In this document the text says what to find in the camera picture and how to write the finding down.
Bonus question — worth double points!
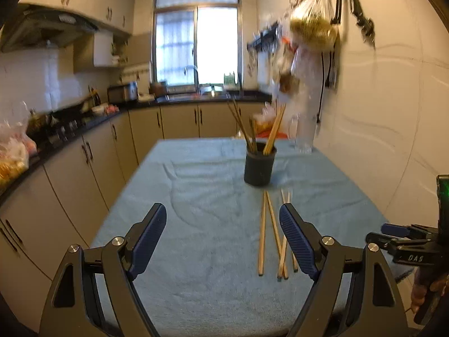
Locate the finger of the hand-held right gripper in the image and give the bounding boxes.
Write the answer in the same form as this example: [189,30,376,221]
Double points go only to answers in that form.
[365,232,398,253]
[381,222,438,239]

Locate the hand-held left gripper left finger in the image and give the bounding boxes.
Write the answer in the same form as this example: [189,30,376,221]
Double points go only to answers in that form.
[39,202,168,337]

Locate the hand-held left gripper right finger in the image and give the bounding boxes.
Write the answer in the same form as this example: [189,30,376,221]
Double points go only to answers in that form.
[279,203,408,337]

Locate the light bamboo chopstick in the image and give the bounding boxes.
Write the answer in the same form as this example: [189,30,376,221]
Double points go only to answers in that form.
[277,189,292,281]
[281,189,299,273]
[266,191,289,279]
[258,191,269,276]

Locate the black perforated utensil holder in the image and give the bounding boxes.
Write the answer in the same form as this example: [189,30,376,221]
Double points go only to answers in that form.
[244,144,278,186]

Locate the bunch of wooden chopsticks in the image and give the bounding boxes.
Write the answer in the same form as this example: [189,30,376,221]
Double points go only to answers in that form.
[227,99,286,156]

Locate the person's right hand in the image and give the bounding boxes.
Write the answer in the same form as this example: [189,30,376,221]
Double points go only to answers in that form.
[411,273,449,314]

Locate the blue-grey tablecloth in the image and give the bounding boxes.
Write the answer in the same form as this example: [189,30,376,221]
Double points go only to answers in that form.
[90,138,416,337]

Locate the clear glass pitcher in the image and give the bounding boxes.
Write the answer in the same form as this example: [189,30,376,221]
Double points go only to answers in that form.
[289,114,316,154]

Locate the plastic bag with orange contents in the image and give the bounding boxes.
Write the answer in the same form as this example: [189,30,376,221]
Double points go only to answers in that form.
[253,102,286,137]

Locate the black gas stove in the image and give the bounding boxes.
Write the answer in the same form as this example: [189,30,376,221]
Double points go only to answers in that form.
[45,112,88,141]

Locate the silver and black rice cooker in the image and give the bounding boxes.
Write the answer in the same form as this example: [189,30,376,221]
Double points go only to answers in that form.
[107,82,138,103]

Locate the black kitchen countertop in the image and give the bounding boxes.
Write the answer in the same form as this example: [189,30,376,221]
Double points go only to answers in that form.
[0,89,272,204]

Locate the plastic bags of food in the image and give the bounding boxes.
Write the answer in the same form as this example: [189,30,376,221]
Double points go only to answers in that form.
[0,102,39,190]

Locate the stainless steel pot lid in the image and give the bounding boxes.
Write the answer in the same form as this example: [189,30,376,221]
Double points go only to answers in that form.
[201,83,225,97]

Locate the chrome kitchen faucet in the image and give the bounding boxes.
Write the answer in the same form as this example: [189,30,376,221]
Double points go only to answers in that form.
[184,65,200,94]

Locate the white hanging cloth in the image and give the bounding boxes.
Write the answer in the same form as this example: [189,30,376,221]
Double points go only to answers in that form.
[258,51,278,94]

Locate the kitchen window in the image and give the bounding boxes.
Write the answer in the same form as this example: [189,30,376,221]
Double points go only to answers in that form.
[153,0,242,86]

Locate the hanging plastic bags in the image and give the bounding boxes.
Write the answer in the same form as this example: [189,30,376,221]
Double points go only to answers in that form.
[270,0,339,95]

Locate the grey range hood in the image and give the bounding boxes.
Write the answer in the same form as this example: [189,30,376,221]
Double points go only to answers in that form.
[0,3,100,53]

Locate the black power cable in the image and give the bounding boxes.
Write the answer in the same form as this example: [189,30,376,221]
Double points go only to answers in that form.
[316,51,339,137]

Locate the white wall appliance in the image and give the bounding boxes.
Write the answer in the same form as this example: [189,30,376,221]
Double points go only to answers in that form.
[93,33,120,67]

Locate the black wall rack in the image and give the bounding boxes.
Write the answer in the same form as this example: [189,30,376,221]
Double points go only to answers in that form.
[247,30,281,53]

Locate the black wall hook rail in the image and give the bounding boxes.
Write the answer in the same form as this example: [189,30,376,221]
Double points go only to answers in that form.
[289,0,376,50]

